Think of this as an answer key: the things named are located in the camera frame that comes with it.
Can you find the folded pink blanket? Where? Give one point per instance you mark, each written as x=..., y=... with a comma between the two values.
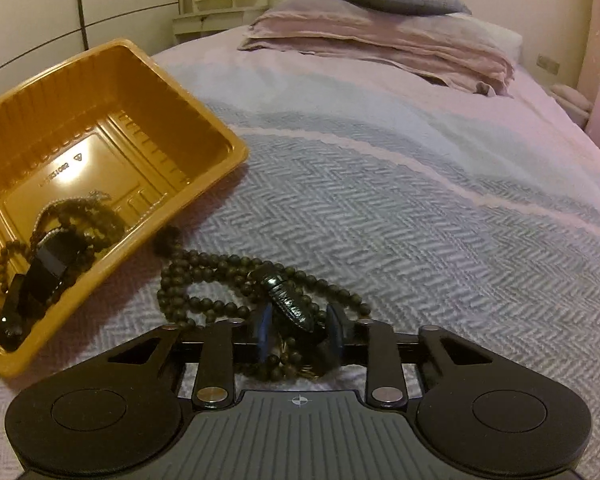
x=380, y=40

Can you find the wall socket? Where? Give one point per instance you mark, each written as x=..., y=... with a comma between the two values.
x=549, y=63

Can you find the black ridged oval pendant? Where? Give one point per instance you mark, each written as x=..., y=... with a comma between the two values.
x=290, y=302

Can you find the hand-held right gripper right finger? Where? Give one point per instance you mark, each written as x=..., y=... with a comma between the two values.
x=334, y=332

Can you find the white pillow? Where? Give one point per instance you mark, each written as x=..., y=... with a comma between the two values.
x=495, y=35

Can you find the black watch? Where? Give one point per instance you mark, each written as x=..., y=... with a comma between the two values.
x=45, y=270

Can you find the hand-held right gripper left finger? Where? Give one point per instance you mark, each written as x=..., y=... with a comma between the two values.
x=262, y=332

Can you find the cream wardrobe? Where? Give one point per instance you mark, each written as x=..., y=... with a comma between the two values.
x=40, y=10

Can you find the pink folded cloth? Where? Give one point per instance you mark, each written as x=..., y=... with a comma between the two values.
x=572, y=100

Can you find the gold plastic tray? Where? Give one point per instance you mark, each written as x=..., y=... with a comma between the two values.
x=130, y=125

